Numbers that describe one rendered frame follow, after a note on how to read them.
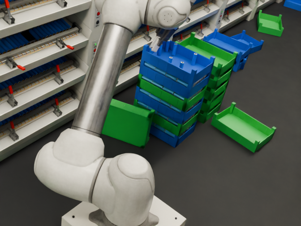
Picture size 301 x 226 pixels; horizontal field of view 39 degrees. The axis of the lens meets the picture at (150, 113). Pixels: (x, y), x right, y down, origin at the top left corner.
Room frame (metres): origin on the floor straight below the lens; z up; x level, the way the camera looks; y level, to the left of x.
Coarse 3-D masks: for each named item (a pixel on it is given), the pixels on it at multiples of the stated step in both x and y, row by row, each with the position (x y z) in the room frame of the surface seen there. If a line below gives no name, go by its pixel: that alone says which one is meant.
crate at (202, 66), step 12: (144, 48) 1.83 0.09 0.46; (168, 48) 1.99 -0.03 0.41; (180, 48) 1.96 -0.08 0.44; (144, 60) 1.82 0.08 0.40; (156, 60) 1.79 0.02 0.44; (180, 60) 1.90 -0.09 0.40; (204, 60) 1.89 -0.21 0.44; (168, 72) 1.75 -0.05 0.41; (180, 72) 1.72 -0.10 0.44; (192, 72) 1.70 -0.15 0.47; (204, 72) 1.79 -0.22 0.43; (192, 84) 1.69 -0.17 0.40
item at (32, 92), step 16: (48, 64) 1.69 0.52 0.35; (64, 64) 1.73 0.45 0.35; (80, 64) 1.78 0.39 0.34; (16, 80) 1.51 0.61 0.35; (32, 80) 1.55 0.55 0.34; (48, 80) 1.61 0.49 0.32; (64, 80) 1.66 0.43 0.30; (80, 80) 1.74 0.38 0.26; (0, 96) 1.40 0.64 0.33; (16, 96) 1.45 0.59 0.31; (32, 96) 1.48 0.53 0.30; (48, 96) 1.56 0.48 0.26; (0, 112) 1.33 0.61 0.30; (16, 112) 1.40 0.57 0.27
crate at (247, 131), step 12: (228, 108) 2.08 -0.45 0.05; (216, 120) 1.94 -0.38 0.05; (228, 120) 2.03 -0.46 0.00; (240, 120) 2.05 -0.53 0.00; (252, 120) 2.03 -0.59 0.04; (228, 132) 1.89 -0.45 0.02; (240, 132) 1.93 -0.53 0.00; (252, 132) 1.96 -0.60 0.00; (264, 132) 1.97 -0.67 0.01; (252, 144) 1.80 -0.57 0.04; (264, 144) 1.87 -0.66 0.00
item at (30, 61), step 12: (72, 24) 1.81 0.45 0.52; (84, 24) 1.77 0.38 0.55; (72, 36) 1.73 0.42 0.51; (84, 36) 1.76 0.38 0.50; (48, 48) 1.58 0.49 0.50; (24, 60) 1.46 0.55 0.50; (36, 60) 1.49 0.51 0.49; (48, 60) 1.55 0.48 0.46; (0, 72) 1.34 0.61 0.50; (12, 72) 1.38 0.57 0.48; (24, 72) 1.44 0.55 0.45
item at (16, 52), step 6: (66, 30) 1.71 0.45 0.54; (72, 30) 1.73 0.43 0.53; (54, 36) 1.64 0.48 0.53; (60, 36) 1.66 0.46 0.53; (36, 42) 1.56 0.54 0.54; (42, 42) 1.57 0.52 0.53; (48, 42) 1.61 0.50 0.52; (18, 48) 1.48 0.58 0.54; (24, 48) 1.49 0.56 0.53; (30, 48) 1.52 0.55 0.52; (42, 48) 1.56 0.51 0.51; (6, 54) 1.42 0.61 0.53; (12, 54) 1.43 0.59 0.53; (18, 54) 1.47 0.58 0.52; (0, 60) 1.39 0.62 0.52
